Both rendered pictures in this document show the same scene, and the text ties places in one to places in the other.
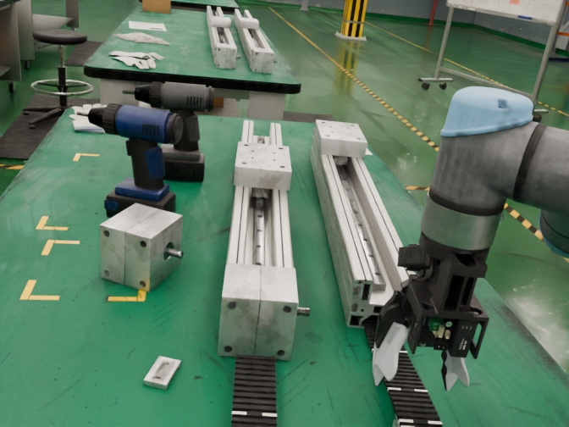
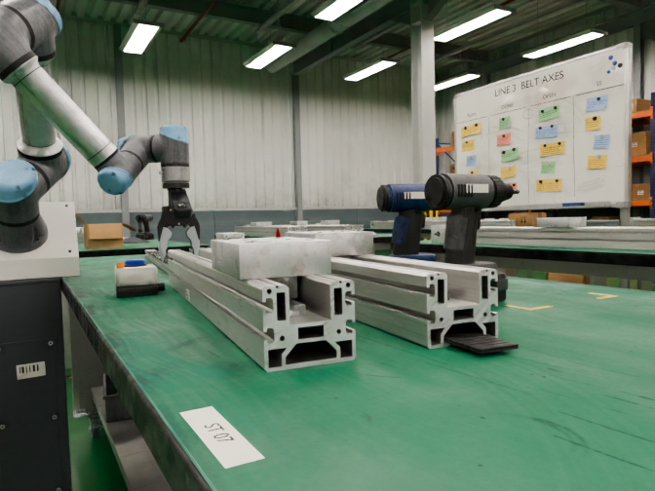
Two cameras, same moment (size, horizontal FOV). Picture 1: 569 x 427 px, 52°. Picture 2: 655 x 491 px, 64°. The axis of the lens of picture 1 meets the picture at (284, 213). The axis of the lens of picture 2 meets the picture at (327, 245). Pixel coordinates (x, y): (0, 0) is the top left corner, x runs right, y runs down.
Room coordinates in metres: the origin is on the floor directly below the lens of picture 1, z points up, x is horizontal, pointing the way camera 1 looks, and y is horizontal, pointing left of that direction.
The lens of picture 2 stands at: (2.05, -0.25, 0.93)
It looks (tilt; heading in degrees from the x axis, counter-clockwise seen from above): 3 degrees down; 162
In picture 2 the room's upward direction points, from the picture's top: 1 degrees counter-clockwise
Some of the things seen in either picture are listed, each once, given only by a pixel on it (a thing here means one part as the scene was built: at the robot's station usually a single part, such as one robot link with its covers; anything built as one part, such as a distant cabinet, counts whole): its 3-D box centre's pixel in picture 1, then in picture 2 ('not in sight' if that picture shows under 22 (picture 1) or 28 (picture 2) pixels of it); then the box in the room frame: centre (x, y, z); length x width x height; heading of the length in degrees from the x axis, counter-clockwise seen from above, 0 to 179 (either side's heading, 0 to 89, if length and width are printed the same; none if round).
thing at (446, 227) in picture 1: (462, 220); (174, 175); (0.55, -0.18, 1.05); 0.08 x 0.08 x 0.05
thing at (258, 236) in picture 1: (259, 192); (327, 276); (1.13, 0.06, 0.82); 0.80 x 0.10 x 0.09; 5
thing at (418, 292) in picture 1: (444, 291); (176, 206); (0.54, -0.18, 0.97); 0.09 x 0.08 x 0.12; 5
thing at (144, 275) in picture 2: not in sight; (139, 279); (0.87, -0.28, 0.81); 0.10 x 0.08 x 0.06; 95
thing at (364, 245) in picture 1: (348, 201); (225, 283); (1.14, -0.13, 0.82); 0.80 x 0.10 x 0.09; 5
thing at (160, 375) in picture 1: (162, 372); not in sight; (0.58, 0.13, 0.78); 0.05 x 0.03 x 0.01; 171
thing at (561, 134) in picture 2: not in sight; (531, 207); (-1.19, 2.43, 0.97); 1.50 x 0.50 x 1.95; 11
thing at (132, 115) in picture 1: (127, 162); (424, 234); (1.04, 0.31, 0.89); 0.20 x 0.08 x 0.22; 83
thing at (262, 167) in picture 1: (262, 170); (327, 249); (1.13, 0.06, 0.87); 0.16 x 0.11 x 0.07; 5
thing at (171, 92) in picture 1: (167, 130); (478, 238); (1.27, 0.29, 0.89); 0.20 x 0.08 x 0.22; 100
